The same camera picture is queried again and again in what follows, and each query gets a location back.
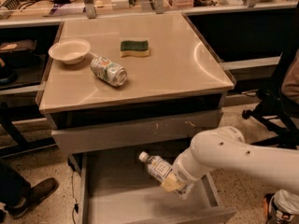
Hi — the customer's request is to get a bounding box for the grey drawer cabinet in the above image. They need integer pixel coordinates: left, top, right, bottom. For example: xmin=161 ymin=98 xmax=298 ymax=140
xmin=39 ymin=13 xmax=235 ymax=170

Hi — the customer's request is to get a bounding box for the black office chair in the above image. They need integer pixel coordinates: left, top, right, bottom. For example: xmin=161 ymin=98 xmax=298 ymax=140
xmin=242 ymin=5 xmax=299 ymax=149

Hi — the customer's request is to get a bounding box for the grey upper drawer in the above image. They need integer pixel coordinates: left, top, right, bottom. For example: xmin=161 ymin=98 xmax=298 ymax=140
xmin=51 ymin=109 xmax=222 ymax=154

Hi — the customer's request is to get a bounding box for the white paper bowl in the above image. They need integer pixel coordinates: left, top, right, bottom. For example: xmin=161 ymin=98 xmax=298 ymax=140
xmin=48 ymin=38 xmax=91 ymax=64

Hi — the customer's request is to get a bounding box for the open grey lower drawer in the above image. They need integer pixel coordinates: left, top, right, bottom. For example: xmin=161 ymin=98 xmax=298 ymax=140
xmin=78 ymin=140 xmax=236 ymax=224

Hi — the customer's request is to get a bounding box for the orange and black sneaker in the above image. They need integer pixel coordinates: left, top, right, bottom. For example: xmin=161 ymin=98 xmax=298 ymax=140
xmin=263 ymin=193 xmax=294 ymax=224

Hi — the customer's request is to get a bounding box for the black floor cable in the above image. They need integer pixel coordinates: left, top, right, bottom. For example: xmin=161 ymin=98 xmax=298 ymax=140
xmin=67 ymin=157 xmax=80 ymax=224

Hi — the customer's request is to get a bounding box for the green and yellow sponge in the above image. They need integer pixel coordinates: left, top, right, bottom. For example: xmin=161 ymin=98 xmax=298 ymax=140
xmin=120 ymin=40 xmax=150 ymax=57

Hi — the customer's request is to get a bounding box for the crushed soda can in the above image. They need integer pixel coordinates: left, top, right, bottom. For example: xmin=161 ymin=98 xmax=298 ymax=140
xmin=91 ymin=57 xmax=127 ymax=87

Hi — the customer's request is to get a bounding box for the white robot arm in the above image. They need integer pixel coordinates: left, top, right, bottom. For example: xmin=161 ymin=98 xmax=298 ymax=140
xmin=162 ymin=126 xmax=299 ymax=195

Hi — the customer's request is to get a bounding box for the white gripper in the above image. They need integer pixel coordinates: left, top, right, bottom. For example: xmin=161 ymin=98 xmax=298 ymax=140
xmin=161 ymin=148 xmax=213 ymax=192

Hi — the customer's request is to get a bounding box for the clear plastic water bottle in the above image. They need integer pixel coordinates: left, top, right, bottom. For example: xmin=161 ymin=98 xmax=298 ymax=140
xmin=138 ymin=150 xmax=195 ymax=201

